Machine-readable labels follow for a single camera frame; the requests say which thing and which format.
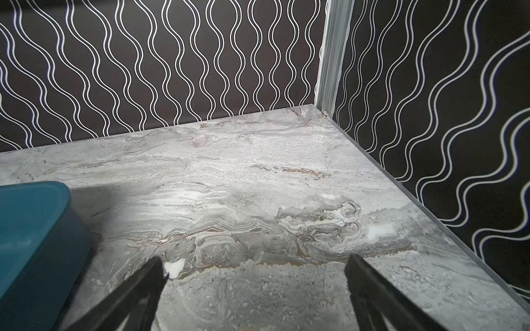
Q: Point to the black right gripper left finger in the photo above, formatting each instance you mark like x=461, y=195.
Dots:
x=132, y=305

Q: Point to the teal plastic storage box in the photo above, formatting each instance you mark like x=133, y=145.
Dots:
x=44, y=248

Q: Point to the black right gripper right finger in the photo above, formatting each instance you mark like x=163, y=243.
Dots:
x=377, y=302

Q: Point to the aluminium corner post right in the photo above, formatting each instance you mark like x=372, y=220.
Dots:
x=331, y=55

